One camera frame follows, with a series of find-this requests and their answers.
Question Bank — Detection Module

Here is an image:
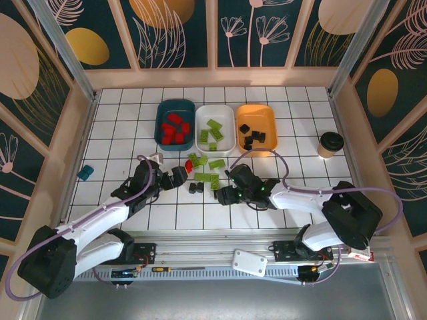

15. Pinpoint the art panel with gold lines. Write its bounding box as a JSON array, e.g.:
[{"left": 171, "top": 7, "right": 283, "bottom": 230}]
[{"left": 0, "top": 0, "right": 73, "bottom": 138}]

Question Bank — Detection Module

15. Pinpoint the paper coffee cup black lid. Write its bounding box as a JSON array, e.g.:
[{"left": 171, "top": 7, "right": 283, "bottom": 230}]
[{"left": 316, "top": 131, "right": 345, "bottom": 161}]

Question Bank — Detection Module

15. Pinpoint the art panel with cream circle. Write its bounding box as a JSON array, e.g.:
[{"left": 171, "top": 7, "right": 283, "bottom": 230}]
[{"left": 292, "top": 0, "right": 362, "bottom": 68}]

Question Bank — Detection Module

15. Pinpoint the art panel with pink flowers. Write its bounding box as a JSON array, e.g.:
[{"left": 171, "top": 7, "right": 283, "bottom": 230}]
[{"left": 216, "top": 0, "right": 290, "bottom": 69}]

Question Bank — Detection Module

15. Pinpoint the art panel with yellow oval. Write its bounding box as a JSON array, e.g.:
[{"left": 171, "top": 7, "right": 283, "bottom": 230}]
[{"left": 43, "top": 0, "right": 135, "bottom": 70}]

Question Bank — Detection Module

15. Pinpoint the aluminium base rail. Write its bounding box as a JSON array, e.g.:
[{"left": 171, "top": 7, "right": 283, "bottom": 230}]
[{"left": 131, "top": 229, "right": 394, "bottom": 267}]

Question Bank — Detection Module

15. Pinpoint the teal lego brick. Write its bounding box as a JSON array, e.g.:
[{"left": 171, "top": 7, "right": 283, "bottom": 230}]
[{"left": 76, "top": 165, "right": 95, "bottom": 182}]

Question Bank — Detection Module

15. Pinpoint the art panel with single flower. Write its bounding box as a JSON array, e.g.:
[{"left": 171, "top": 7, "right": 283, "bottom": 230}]
[{"left": 0, "top": 108, "right": 47, "bottom": 241}]

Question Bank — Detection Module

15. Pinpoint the aluminium frame post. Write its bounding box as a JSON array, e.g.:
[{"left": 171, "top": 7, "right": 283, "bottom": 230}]
[
  {"left": 328, "top": 0, "right": 390, "bottom": 97},
  {"left": 28, "top": 0, "right": 98, "bottom": 101}
]

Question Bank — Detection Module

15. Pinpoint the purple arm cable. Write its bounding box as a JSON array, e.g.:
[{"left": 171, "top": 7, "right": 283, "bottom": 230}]
[
  {"left": 5, "top": 154, "right": 158, "bottom": 303},
  {"left": 228, "top": 148, "right": 404, "bottom": 287}
]

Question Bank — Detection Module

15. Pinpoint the teal plastic container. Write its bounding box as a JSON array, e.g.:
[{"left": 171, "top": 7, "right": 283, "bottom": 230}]
[{"left": 154, "top": 99, "right": 196, "bottom": 153}]

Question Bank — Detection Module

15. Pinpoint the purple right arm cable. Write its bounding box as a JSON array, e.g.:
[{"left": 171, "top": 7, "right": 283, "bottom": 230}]
[{"left": 228, "top": 148, "right": 404, "bottom": 287}]

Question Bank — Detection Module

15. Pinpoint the white plastic cover plate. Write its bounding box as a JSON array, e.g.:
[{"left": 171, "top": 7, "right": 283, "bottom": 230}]
[{"left": 232, "top": 248, "right": 268, "bottom": 278}]

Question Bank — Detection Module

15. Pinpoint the grey slotted cable duct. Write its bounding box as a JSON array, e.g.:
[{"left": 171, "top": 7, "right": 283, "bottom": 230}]
[{"left": 65, "top": 265, "right": 303, "bottom": 283}]

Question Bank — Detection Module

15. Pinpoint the black controller board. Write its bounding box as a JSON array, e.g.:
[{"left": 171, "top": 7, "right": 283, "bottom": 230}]
[
  {"left": 298, "top": 264, "right": 336, "bottom": 278},
  {"left": 111, "top": 267, "right": 140, "bottom": 280}
]

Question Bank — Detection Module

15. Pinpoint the art panel with fern leaves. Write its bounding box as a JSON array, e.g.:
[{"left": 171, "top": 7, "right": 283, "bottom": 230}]
[{"left": 380, "top": 126, "right": 427, "bottom": 238}]

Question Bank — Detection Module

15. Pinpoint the white plastic container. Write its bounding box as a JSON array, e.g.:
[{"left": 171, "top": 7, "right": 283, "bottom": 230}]
[{"left": 195, "top": 104, "right": 236, "bottom": 157}]

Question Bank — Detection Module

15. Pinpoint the art panel with orange circle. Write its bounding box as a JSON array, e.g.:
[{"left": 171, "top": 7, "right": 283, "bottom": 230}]
[{"left": 119, "top": 0, "right": 209, "bottom": 70}]

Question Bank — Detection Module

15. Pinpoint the red and white box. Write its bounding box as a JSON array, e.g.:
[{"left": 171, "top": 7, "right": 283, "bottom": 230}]
[{"left": 348, "top": 245, "right": 373, "bottom": 263}]

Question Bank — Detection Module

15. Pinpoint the art panel oval and fern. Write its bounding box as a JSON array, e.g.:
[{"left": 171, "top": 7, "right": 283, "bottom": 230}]
[{"left": 352, "top": 0, "right": 427, "bottom": 145}]

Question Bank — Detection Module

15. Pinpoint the yellow and black screwdriver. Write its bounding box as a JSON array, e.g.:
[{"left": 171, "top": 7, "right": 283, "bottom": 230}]
[{"left": 151, "top": 266, "right": 206, "bottom": 272}]

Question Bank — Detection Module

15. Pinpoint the orange plastic container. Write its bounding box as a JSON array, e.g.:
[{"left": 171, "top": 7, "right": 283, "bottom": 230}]
[{"left": 235, "top": 103, "right": 280, "bottom": 158}]

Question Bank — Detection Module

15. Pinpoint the grey metal sheet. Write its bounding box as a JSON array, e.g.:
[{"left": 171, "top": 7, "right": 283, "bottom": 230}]
[{"left": 19, "top": 278, "right": 411, "bottom": 320}]

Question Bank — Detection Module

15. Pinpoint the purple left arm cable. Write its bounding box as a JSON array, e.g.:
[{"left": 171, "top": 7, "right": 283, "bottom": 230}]
[{"left": 5, "top": 154, "right": 158, "bottom": 303}]

